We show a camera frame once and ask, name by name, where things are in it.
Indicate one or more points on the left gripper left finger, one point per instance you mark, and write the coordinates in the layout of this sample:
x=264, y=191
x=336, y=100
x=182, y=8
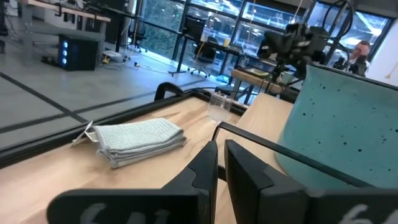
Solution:
x=186, y=193

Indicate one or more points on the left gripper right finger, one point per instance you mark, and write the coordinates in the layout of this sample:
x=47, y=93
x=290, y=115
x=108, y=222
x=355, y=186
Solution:
x=255, y=186

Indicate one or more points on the small clear glass cup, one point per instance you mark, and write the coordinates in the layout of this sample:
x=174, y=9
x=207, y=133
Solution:
x=220, y=107

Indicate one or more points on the large teal speckled mug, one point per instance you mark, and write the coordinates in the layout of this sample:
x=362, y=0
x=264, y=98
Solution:
x=342, y=124

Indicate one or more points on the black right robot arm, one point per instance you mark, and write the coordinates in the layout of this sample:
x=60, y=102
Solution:
x=311, y=40

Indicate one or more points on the white mug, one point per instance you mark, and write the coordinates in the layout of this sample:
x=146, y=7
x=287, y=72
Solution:
x=284, y=77

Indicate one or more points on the wooden background table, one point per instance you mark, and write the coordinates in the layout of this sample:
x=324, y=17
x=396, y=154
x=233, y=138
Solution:
x=248, y=77

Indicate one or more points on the folded grey cloth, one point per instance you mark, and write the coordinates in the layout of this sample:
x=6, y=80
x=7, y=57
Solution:
x=140, y=140

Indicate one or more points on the black office chair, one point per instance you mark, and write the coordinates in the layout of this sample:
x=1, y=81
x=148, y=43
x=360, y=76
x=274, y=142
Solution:
x=138, y=31
x=202, y=53

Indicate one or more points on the person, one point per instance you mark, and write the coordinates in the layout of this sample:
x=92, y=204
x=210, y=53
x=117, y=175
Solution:
x=359, y=59

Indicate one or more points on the black computer tower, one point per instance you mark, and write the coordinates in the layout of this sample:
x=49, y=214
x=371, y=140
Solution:
x=77, y=53

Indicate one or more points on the wooden top desk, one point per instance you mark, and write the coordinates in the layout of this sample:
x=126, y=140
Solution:
x=68, y=12

